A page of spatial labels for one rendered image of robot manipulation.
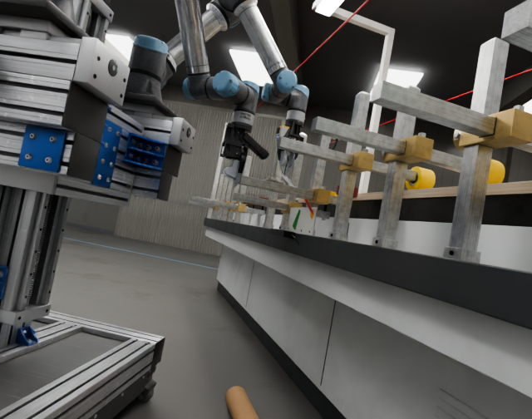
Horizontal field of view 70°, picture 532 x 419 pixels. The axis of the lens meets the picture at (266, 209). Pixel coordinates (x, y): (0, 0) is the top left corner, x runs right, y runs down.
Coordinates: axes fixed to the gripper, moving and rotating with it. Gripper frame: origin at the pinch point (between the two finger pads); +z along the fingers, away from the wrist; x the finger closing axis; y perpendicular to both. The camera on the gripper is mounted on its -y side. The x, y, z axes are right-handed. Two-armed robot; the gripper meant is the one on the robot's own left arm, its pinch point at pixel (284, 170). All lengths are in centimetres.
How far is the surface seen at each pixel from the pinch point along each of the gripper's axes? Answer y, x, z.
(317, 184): 19.2, 7.5, 5.4
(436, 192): 60, 27, 6
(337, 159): 47.9, 0.1, 1.2
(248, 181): 22.9, -19.4, 10.5
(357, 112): 44.2, 6.1, -15.7
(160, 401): 6, -33, 95
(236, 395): 14, -7, 87
